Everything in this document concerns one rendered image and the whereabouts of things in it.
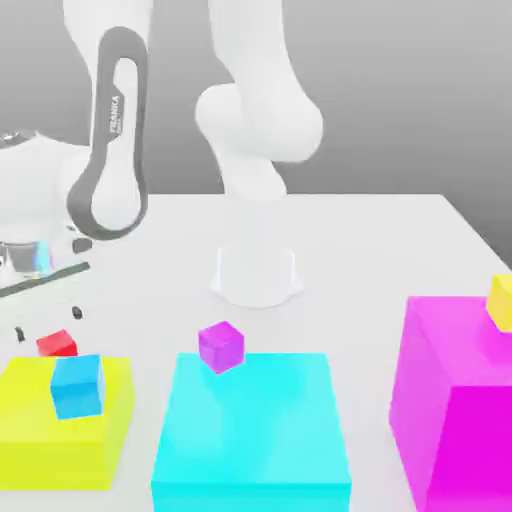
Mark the small yellow cube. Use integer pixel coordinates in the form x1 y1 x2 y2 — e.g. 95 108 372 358
485 273 512 333

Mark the large cyan box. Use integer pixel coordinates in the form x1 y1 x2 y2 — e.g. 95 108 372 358
150 351 353 512

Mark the large magenta box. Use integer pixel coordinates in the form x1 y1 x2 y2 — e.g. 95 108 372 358
388 295 512 512

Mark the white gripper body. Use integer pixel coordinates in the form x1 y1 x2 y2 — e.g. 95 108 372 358
0 260 96 326

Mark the small red cube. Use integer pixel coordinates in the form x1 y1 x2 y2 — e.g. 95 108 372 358
35 328 79 358

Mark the large yellow box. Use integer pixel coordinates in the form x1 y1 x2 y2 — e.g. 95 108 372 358
0 355 136 492

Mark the small blue cube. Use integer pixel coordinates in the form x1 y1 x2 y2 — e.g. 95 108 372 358
49 353 107 421

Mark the small purple cube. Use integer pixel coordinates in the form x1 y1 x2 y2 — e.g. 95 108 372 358
197 320 246 376

